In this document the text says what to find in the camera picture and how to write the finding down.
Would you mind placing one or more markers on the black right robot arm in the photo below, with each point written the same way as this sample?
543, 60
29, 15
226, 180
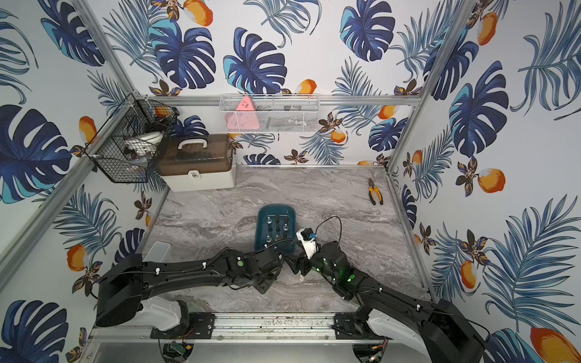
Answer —
437, 330

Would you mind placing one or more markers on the black wire basket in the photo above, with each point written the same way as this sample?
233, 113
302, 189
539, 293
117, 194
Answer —
124, 149

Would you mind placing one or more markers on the white storage case brown lid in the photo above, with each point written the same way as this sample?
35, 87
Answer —
196, 163

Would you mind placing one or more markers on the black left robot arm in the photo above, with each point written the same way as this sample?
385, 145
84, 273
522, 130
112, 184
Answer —
122, 289

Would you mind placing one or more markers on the white mesh wall shelf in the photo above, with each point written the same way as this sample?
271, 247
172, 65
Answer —
278, 113

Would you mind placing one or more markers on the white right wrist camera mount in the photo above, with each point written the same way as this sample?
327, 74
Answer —
307, 238

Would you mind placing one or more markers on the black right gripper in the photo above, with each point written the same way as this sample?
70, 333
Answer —
296, 262

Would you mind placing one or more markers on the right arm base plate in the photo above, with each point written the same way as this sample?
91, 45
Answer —
354, 326

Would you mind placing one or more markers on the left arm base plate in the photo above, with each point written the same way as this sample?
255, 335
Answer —
181, 326

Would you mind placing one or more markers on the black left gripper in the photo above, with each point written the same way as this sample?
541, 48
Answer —
276, 262

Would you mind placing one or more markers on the aluminium front rail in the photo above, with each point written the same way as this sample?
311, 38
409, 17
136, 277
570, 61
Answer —
247, 328

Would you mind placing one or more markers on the pink triangle card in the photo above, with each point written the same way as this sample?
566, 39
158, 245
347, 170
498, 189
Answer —
244, 118

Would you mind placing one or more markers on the teal plastic storage box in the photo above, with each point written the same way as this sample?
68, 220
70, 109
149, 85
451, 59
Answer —
271, 211

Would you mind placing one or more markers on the orange black pliers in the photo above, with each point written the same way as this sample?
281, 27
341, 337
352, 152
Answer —
375, 195

